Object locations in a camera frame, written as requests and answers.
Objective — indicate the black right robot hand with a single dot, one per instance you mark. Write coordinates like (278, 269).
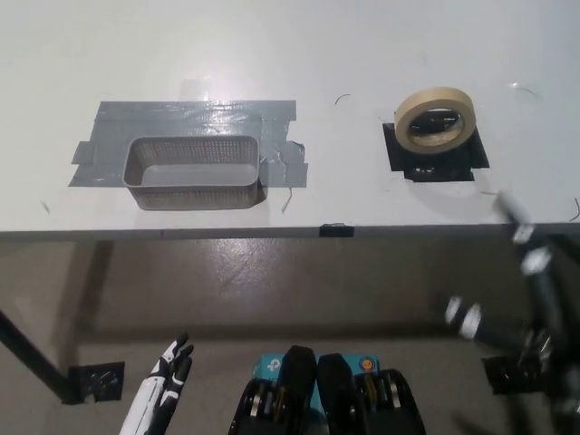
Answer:
(541, 276)

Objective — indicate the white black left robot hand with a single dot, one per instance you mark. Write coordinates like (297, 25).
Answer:
(154, 389)

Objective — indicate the beige masking tape roll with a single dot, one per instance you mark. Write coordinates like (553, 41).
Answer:
(408, 136)

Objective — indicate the black tape square patch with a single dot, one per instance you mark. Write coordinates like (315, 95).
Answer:
(476, 156)

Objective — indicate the small grey perforated container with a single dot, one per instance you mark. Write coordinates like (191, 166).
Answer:
(190, 199)

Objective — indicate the black table leg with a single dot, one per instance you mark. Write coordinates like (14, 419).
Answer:
(31, 349)

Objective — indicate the grey duct tape patch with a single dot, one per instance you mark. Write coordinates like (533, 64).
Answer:
(181, 115)

